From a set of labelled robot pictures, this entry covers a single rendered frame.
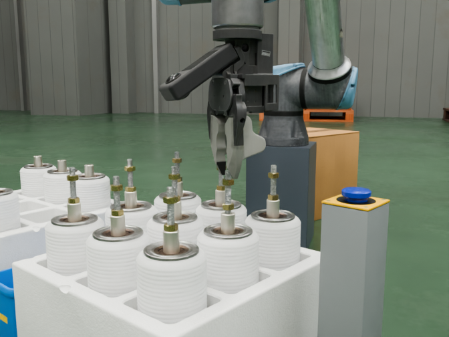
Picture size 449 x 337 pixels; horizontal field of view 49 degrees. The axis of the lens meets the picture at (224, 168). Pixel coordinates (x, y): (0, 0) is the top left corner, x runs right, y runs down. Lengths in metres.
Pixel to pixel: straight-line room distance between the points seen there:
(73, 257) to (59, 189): 0.49
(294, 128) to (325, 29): 0.30
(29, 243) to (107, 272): 0.39
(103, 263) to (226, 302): 0.18
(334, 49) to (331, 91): 0.12
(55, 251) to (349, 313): 0.46
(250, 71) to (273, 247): 0.29
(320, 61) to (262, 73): 0.61
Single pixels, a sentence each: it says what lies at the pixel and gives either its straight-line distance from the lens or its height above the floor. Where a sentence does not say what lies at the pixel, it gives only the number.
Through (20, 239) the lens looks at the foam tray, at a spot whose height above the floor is 0.17.
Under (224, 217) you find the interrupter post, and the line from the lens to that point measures 0.75.
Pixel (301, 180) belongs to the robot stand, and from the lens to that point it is 1.39.
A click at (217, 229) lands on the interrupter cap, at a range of 0.77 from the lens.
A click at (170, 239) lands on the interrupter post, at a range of 0.66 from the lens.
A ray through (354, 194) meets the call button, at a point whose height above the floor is 0.33.
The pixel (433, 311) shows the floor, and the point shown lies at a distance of 1.17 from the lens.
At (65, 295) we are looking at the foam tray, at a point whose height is 0.17.
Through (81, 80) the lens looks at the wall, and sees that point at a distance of 7.82.
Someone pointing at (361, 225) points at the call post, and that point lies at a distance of 0.68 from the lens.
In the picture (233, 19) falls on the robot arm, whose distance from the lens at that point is 0.70.
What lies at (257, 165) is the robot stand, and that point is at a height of 0.25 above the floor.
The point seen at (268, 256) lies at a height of 0.20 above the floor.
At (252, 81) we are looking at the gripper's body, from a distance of 0.71.
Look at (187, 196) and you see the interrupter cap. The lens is 0.99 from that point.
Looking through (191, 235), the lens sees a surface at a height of 0.23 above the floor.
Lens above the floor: 0.48
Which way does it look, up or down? 10 degrees down
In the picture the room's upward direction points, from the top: straight up
